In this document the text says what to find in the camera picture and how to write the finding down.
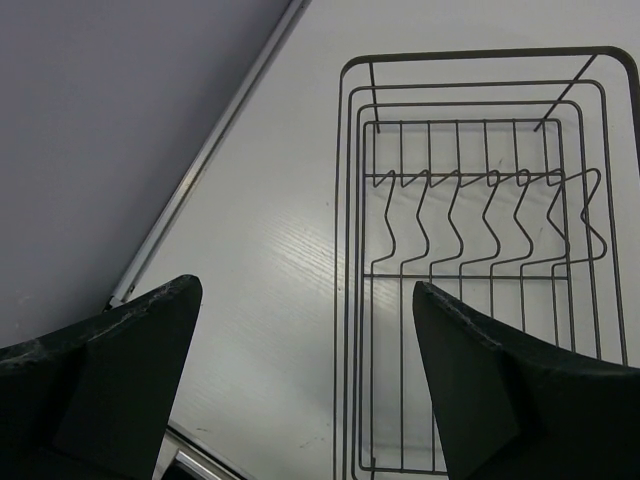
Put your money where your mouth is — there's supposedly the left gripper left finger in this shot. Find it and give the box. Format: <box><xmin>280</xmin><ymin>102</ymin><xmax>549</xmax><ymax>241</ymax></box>
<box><xmin>1</xmin><ymin>275</ymin><xmax>202</xmax><ymax>479</ymax></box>

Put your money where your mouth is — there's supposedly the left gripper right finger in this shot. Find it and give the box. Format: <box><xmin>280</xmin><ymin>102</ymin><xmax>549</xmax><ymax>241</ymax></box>
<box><xmin>412</xmin><ymin>281</ymin><xmax>639</xmax><ymax>479</ymax></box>

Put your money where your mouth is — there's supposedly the grey wire dish rack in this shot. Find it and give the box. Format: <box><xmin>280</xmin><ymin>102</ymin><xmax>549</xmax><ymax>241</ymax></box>
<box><xmin>332</xmin><ymin>46</ymin><xmax>639</xmax><ymax>479</ymax></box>

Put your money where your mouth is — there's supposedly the silver table edge rail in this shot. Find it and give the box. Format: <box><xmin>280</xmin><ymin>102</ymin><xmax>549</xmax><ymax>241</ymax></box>
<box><xmin>104</xmin><ymin>0</ymin><xmax>309</xmax><ymax>311</ymax></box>

